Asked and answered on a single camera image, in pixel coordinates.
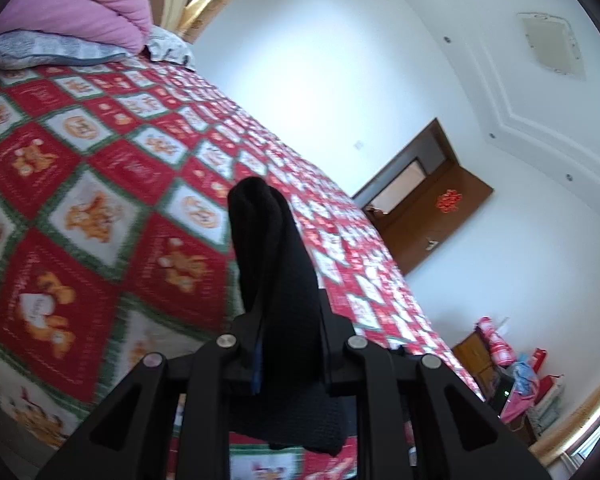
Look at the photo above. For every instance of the grey patterned pillow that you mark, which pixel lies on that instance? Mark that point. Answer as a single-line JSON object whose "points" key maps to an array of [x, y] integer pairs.
{"points": [[24, 49]]}

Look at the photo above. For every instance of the red patchwork bedspread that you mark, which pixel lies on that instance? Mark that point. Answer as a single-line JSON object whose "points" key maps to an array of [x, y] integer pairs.
{"points": [[115, 238]]}

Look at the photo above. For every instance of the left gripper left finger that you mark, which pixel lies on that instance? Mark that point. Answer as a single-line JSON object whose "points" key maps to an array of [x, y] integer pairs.
{"points": [[167, 416]]}

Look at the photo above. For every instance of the wooden desk cabinet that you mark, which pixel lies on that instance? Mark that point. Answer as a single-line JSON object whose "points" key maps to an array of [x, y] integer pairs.
{"points": [[474, 355]]}

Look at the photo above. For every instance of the black pants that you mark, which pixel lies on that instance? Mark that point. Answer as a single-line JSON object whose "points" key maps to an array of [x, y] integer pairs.
{"points": [[287, 404]]}

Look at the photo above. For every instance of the pink folded quilt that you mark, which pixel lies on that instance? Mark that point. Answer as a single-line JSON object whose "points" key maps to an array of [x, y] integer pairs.
{"points": [[122, 23]]}

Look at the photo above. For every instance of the red double happiness decal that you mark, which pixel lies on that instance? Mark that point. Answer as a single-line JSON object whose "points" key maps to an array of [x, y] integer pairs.
{"points": [[449, 201]]}

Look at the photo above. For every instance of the door handle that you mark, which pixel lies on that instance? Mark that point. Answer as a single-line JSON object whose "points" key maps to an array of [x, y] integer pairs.
{"points": [[431, 244]]}

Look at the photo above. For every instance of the ceiling access hatch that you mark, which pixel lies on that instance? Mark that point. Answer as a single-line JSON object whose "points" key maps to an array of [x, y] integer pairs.
{"points": [[553, 44]]}

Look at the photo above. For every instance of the red checked cloth bundle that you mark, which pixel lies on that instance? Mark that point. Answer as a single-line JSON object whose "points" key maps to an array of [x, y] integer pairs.
{"points": [[501, 353]]}

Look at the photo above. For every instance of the brown wooden door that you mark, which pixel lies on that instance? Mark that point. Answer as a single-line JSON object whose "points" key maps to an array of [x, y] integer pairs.
{"points": [[418, 220]]}

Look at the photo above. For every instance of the white floral pillow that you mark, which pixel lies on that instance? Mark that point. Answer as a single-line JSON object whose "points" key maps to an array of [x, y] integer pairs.
{"points": [[165, 46]]}

